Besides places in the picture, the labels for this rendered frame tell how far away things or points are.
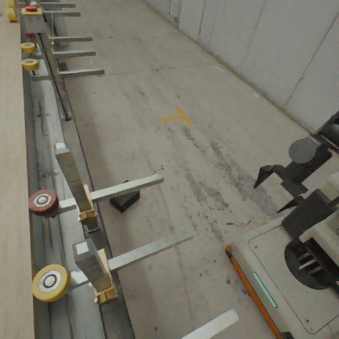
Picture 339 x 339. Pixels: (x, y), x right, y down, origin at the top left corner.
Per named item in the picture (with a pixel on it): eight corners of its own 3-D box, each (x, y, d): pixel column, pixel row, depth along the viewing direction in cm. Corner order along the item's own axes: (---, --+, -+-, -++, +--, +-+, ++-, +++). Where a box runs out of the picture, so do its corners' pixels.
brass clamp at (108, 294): (108, 253, 67) (106, 247, 63) (120, 298, 59) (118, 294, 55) (87, 261, 65) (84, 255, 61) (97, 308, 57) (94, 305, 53)
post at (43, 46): (70, 115, 126) (44, 28, 92) (71, 120, 123) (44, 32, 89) (62, 116, 125) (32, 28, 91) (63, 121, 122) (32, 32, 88)
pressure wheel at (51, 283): (46, 312, 56) (29, 304, 48) (47, 280, 61) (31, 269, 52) (78, 300, 59) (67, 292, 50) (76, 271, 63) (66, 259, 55)
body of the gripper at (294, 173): (296, 196, 55) (320, 176, 51) (267, 169, 60) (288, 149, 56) (303, 194, 59) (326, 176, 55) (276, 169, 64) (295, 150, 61)
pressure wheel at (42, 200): (53, 231, 71) (42, 214, 62) (35, 221, 72) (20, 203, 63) (70, 212, 76) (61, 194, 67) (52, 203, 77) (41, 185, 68)
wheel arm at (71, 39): (92, 40, 172) (91, 34, 169) (93, 42, 170) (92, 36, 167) (32, 43, 157) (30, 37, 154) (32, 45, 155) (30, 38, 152)
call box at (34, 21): (47, 29, 94) (40, 7, 88) (48, 35, 90) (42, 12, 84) (29, 30, 91) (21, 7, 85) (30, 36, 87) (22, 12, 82)
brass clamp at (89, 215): (91, 191, 80) (89, 183, 76) (99, 221, 73) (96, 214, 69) (74, 196, 78) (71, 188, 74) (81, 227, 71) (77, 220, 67)
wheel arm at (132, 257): (188, 231, 74) (190, 226, 71) (193, 240, 72) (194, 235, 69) (53, 286, 59) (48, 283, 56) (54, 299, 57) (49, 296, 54)
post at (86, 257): (115, 290, 75) (90, 236, 39) (118, 300, 74) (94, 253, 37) (105, 294, 74) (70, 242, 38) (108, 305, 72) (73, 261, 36)
